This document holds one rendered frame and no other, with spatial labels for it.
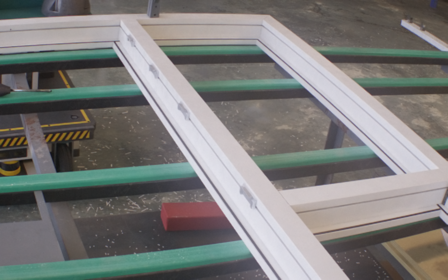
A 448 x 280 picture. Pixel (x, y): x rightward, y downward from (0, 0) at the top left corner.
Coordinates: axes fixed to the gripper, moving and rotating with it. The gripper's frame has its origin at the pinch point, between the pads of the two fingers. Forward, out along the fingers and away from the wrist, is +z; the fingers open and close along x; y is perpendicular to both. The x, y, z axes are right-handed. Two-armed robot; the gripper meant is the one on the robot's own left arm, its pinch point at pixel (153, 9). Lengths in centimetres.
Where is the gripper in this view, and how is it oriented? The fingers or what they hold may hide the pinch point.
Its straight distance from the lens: 175.6
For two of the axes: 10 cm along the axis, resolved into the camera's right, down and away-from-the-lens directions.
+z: -1.5, 8.7, 4.7
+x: -3.8, -4.9, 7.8
